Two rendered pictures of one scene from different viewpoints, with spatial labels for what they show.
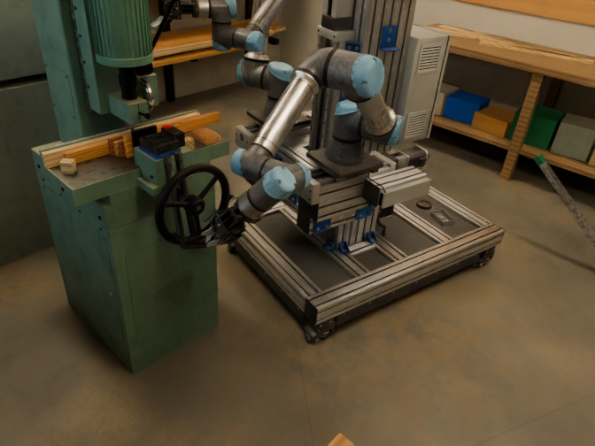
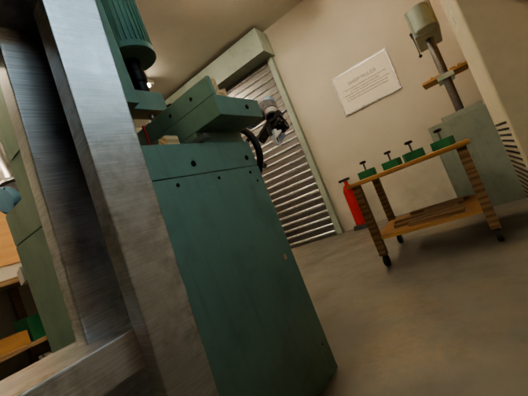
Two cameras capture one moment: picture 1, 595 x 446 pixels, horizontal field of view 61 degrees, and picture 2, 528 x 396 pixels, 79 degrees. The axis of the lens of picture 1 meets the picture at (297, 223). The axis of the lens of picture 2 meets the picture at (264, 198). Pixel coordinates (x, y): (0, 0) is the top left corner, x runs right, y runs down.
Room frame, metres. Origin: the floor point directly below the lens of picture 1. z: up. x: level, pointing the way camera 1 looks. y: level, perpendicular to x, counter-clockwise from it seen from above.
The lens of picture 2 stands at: (1.49, 1.67, 0.54)
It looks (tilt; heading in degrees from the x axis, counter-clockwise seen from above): 3 degrees up; 263
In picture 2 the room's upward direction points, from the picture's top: 22 degrees counter-clockwise
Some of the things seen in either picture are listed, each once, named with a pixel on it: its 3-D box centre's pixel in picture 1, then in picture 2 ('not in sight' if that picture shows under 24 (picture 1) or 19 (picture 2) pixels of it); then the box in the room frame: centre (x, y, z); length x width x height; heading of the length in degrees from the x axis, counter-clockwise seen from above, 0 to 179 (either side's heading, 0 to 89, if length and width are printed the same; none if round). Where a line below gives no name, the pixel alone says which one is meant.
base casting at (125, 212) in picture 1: (122, 168); (144, 187); (1.70, 0.69, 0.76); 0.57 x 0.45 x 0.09; 48
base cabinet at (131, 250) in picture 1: (134, 252); (193, 312); (1.69, 0.69, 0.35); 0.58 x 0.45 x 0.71; 48
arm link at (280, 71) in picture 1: (279, 79); not in sight; (2.23, 0.13, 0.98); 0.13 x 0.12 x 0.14; 64
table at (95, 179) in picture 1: (150, 164); (189, 148); (1.54, 0.52, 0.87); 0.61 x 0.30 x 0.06; 138
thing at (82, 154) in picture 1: (150, 135); not in sight; (1.66, 0.55, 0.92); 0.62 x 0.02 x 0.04; 138
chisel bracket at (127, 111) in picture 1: (128, 109); (142, 108); (1.63, 0.61, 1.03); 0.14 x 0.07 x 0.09; 48
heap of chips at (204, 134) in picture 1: (204, 133); not in sight; (1.74, 0.37, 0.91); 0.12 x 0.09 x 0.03; 48
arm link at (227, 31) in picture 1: (225, 35); not in sight; (2.04, 0.34, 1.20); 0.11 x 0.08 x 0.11; 64
